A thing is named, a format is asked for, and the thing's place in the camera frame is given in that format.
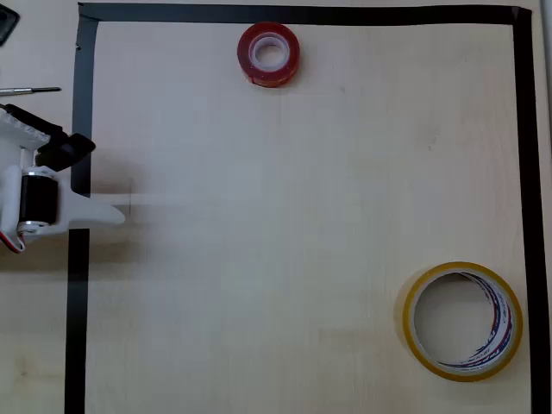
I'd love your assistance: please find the big yellow tape roll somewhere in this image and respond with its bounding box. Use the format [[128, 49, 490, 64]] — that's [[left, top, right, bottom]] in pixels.
[[402, 260, 524, 383]]

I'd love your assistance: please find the small red tape roll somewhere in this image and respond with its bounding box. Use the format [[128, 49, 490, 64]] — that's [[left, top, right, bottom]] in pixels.
[[235, 22, 301, 89]]

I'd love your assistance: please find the long black bar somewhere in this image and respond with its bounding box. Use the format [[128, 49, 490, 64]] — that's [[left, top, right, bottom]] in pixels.
[[78, 2, 532, 28]]

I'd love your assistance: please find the thin metal screwdriver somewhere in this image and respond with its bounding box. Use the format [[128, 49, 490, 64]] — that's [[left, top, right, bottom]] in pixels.
[[0, 86, 63, 97]]

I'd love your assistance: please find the black angular object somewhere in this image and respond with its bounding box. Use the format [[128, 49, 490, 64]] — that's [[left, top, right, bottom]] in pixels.
[[0, 7, 21, 47]]

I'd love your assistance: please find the red robot cable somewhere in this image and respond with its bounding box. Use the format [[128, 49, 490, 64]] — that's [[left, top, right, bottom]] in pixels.
[[0, 230, 27, 256]]

